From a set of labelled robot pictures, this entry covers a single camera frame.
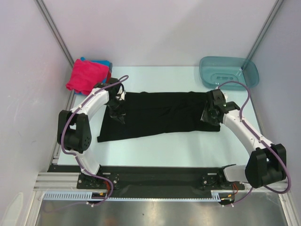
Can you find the blue folded t shirt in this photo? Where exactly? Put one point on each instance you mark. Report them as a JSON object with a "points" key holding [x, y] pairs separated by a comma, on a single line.
{"points": [[102, 66]]}

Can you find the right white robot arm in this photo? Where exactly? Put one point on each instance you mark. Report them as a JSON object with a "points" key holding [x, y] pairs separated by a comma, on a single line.
{"points": [[267, 161]]}

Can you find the red folded t shirt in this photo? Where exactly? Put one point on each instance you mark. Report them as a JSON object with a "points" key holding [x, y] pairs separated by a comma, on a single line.
{"points": [[108, 75]]}

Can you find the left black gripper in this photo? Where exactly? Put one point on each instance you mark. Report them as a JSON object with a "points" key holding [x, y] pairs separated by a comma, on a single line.
{"points": [[119, 114]]}

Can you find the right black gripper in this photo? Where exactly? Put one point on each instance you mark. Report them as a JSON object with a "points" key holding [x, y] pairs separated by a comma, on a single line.
{"points": [[205, 117]]}

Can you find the right white cable duct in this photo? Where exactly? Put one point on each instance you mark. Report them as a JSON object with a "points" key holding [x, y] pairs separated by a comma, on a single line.
{"points": [[225, 195]]}

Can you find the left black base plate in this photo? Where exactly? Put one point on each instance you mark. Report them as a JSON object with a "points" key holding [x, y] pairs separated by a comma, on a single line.
{"points": [[89, 182]]}

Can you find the right aluminium corner post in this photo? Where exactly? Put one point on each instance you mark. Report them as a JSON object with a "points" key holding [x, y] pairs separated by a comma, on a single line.
{"points": [[267, 24]]}

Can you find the white cable duct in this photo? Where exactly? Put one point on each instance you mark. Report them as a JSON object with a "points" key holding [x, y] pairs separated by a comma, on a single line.
{"points": [[74, 196], [225, 195]]}

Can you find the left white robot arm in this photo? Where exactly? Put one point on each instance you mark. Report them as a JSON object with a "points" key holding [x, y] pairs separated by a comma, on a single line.
{"points": [[74, 131]]}

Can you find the pink folded t shirt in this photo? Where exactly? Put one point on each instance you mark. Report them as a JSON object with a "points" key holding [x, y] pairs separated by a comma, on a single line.
{"points": [[85, 76]]}

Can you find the aluminium corner post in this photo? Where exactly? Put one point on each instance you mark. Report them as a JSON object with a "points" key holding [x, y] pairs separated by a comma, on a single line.
{"points": [[267, 24], [54, 30]]}

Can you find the black t shirt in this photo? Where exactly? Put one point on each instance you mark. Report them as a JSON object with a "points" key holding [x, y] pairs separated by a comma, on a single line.
{"points": [[149, 114]]}

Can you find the teal plastic bin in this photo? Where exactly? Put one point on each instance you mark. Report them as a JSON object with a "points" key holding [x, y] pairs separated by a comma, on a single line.
{"points": [[228, 71]]}

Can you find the left aluminium corner post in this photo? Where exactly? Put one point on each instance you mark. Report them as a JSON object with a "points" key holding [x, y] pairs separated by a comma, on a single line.
{"points": [[54, 30]]}

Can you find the left white cable duct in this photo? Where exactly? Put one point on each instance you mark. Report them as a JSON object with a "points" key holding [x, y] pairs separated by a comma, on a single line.
{"points": [[74, 196]]}

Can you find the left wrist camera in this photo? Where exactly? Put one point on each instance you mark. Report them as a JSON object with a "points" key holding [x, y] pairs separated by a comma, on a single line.
{"points": [[121, 93]]}

